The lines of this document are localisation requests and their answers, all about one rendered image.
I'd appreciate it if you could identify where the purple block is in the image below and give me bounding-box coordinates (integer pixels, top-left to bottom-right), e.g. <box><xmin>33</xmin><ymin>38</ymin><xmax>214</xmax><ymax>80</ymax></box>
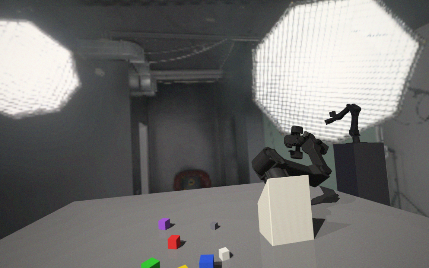
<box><xmin>159</xmin><ymin>218</ymin><xmax>170</xmax><ymax>230</ymax></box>

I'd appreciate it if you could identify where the red block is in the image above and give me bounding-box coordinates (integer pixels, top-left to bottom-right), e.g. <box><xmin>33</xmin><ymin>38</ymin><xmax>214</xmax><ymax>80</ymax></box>
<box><xmin>168</xmin><ymin>235</ymin><xmax>181</xmax><ymax>249</ymax></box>

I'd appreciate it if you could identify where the blue block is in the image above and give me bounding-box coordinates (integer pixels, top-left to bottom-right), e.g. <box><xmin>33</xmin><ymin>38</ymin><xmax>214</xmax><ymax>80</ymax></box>
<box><xmin>199</xmin><ymin>254</ymin><xmax>215</xmax><ymax>268</ymax></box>

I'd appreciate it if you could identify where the green block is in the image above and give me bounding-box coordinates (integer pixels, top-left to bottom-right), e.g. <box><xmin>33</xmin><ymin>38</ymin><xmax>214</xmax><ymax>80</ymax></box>
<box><xmin>141</xmin><ymin>258</ymin><xmax>160</xmax><ymax>268</ymax></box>

